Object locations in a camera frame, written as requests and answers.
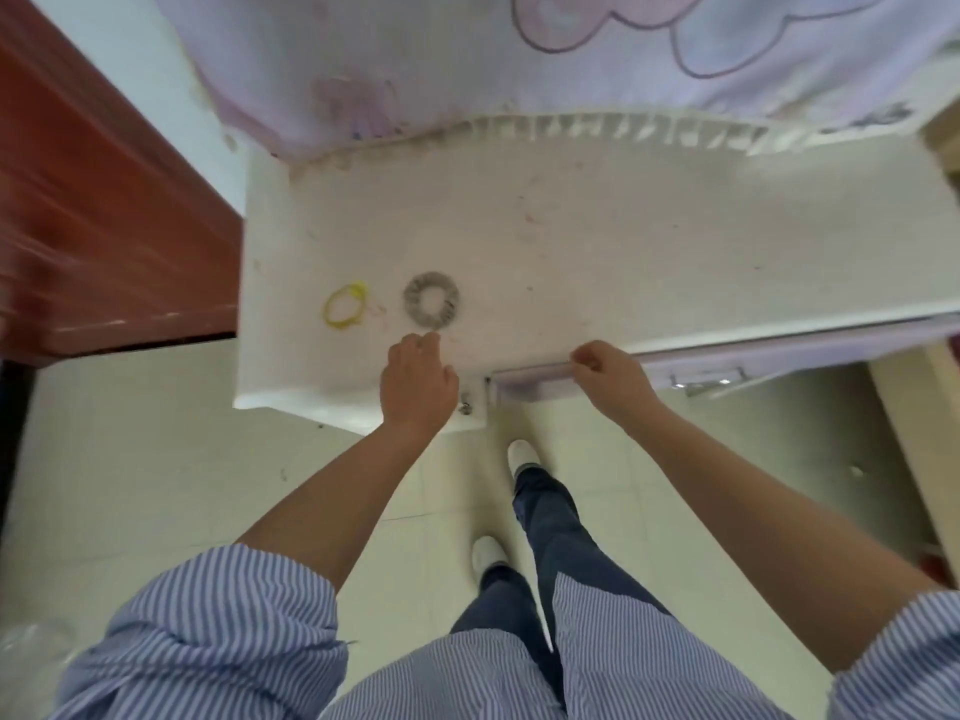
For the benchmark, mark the metal drawer lock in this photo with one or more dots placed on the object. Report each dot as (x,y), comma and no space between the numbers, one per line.
(466,404)

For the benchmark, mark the person's right fingers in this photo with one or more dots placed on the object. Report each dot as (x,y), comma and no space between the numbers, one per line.
(592,356)

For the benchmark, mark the lilac desk drawer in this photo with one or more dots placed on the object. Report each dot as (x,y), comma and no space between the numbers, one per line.
(787,352)

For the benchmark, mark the lilac cartoon print cloth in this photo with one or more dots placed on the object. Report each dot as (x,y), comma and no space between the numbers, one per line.
(450,52)

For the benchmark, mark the beige cabinet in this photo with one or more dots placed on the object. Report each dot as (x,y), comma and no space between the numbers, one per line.
(919,442)

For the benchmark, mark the white shoe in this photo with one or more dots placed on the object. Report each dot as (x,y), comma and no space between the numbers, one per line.
(487,554)
(523,457)

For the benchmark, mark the yellow rubber band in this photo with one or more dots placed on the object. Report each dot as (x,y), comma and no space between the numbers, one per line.
(343,304)

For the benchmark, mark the person's right hand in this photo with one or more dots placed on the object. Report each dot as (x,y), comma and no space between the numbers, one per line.
(619,382)

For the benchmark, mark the white desk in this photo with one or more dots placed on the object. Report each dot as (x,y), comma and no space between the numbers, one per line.
(600,239)

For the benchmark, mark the blue striped shirt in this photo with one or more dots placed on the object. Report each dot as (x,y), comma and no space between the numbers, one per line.
(210,644)

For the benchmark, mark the person's left fingers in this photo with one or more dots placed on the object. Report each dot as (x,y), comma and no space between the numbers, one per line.
(421,341)

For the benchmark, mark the person's right forearm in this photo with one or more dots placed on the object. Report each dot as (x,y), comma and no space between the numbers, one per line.
(765,524)

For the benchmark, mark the person's left hand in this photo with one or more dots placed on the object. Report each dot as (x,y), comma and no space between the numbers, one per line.
(414,393)

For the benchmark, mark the clear plastic bag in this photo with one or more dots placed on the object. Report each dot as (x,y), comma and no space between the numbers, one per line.
(30,663)

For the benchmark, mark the dark blue trousers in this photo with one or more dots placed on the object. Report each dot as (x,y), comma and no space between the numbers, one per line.
(555,539)

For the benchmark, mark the person's left forearm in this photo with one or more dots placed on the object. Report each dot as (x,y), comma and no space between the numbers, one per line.
(352,494)

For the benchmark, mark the red-brown wooden door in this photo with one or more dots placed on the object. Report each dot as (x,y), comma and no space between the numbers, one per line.
(90,217)

